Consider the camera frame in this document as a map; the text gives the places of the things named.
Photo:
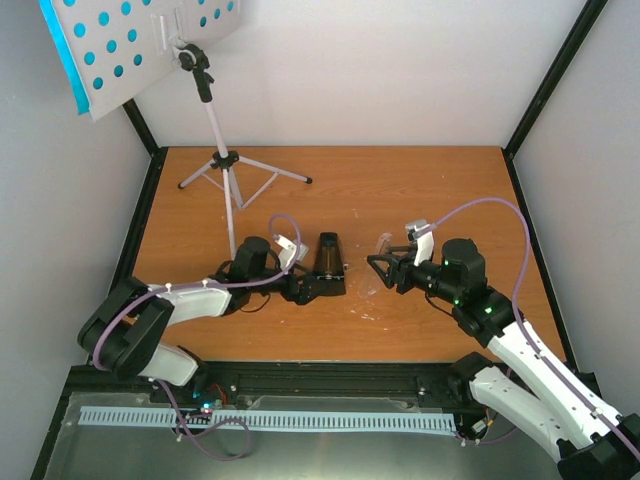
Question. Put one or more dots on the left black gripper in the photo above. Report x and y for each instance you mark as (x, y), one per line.
(302, 297)

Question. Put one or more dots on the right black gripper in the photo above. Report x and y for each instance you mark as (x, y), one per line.
(404, 266)

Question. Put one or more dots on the clear plastic metronome cover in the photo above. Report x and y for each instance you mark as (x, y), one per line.
(371, 282)

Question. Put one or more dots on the black metronome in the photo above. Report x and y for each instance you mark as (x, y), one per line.
(328, 269)

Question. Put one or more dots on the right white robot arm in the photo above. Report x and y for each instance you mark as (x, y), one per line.
(586, 437)

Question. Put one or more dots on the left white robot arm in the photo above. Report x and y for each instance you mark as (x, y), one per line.
(124, 334)

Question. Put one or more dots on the white tripod music stand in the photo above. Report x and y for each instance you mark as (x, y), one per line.
(113, 50)

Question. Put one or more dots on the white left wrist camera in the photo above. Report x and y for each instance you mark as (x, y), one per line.
(290, 252)

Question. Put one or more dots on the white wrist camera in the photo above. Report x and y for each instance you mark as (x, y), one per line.
(421, 238)
(290, 252)

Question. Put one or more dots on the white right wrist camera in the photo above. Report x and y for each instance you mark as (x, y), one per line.
(421, 238)

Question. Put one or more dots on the black front frame rail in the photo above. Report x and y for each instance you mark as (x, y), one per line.
(424, 385)

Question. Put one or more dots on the black aluminium frame post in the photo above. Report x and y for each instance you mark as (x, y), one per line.
(141, 128)

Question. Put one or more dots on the light blue cable duct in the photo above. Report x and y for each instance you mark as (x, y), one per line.
(272, 421)

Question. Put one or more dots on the black right frame post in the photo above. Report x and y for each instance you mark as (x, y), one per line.
(586, 19)

